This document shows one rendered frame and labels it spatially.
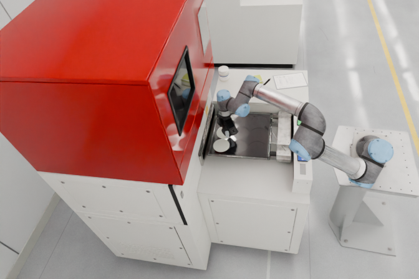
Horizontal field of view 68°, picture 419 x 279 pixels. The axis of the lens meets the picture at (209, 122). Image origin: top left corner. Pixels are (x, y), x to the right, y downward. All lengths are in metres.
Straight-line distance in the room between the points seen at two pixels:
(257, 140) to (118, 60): 1.10
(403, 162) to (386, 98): 1.70
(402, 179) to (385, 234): 0.82
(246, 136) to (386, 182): 0.81
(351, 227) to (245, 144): 1.18
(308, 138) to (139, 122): 0.77
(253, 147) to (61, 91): 1.15
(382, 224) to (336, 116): 1.15
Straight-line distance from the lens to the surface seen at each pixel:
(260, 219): 1.99
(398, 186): 1.96
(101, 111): 1.12
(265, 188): 1.80
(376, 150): 1.75
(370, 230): 2.71
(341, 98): 3.57
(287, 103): 1.54
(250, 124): 1.98
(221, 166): 1.89
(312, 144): 1.48
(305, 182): 1.71
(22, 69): 1.22
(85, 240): 2.89
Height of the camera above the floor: 2.37
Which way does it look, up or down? 47 degrees down
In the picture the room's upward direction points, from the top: 10 degrees counter-clockwise
